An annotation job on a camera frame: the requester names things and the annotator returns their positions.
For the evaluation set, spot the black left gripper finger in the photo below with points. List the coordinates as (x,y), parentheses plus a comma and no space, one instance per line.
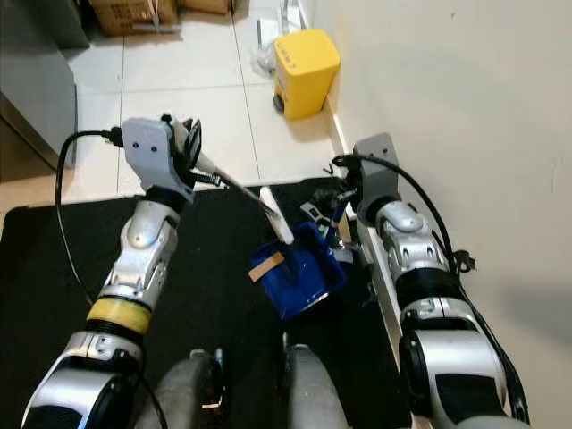
(207,179)

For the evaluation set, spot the white and black hand brush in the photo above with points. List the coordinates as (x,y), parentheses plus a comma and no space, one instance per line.
(277,214)

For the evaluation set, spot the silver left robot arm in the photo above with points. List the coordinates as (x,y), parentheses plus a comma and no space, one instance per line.
(138,259)

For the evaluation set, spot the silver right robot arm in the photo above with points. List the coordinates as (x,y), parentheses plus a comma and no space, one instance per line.
(438,304)

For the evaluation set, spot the black floor mat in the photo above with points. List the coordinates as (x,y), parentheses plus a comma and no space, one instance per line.
(54,357)

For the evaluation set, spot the grey debris piece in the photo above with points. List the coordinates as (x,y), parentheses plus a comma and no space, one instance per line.
(313,213)

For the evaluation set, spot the yellow plastic bin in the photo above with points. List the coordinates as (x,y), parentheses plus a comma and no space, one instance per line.
(306,71)

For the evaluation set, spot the clear plastic bag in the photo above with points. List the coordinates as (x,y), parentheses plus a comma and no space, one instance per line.
(264,54)

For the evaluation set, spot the plain cardboard box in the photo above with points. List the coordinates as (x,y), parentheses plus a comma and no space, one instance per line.
(206,4)

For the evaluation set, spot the printed closed cardboard box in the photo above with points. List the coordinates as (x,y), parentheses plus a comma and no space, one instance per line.
(134,13)

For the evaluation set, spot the grey metal cabinet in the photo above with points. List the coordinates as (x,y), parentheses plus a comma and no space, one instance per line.
(36,80)

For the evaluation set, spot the grey left robot leg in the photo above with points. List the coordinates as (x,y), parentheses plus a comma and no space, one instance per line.
(188,393)

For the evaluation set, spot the grey robot leg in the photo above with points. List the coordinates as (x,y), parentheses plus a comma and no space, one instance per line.
(322,393)
(188,393)

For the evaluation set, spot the grey right robot leg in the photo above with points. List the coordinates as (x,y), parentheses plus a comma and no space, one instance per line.
(322,393)

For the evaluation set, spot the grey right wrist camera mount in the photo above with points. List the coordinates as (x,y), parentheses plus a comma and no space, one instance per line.
(378,174)

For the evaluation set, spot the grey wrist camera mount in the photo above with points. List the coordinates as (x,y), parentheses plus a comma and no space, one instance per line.
(147,152)
(378,174)

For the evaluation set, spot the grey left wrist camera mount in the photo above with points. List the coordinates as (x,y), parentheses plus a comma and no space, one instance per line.
(147,152)

